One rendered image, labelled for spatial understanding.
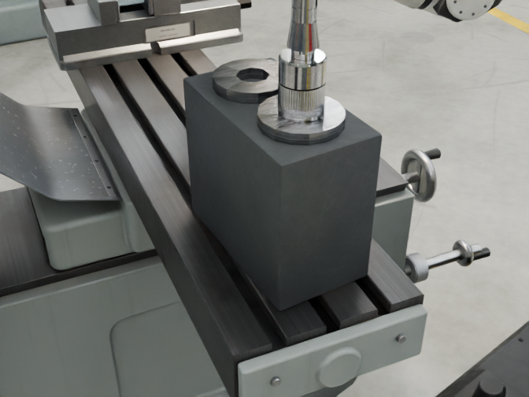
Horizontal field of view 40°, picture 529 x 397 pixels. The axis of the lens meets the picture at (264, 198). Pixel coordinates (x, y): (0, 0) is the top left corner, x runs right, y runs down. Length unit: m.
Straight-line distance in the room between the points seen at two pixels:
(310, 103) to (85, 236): 0.55
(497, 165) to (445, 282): 0.78
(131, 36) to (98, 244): 0.40
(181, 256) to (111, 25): 0.59
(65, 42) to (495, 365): 0.93
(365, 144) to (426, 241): 1.82
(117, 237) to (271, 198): 0.50
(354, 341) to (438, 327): 1.45
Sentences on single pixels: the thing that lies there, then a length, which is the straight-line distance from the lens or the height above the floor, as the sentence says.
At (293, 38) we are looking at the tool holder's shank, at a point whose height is 1.27.
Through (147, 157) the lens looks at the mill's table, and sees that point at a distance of 1.06.
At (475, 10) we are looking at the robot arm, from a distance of 1.21.
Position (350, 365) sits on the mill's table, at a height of 0.94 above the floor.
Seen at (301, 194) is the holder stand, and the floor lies 1.13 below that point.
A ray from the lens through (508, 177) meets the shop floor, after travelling 2.95.
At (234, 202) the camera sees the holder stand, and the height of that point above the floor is 1.07.
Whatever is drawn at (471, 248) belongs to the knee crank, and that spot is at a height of 0.59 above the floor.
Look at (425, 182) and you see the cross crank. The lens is 1.57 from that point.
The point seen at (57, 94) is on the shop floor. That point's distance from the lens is 3.54.
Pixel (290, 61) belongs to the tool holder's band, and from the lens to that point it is 0.70.
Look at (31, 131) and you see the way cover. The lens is 1.27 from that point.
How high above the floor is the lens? 1.53
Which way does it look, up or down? 35 degrees down
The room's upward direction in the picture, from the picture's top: straight up
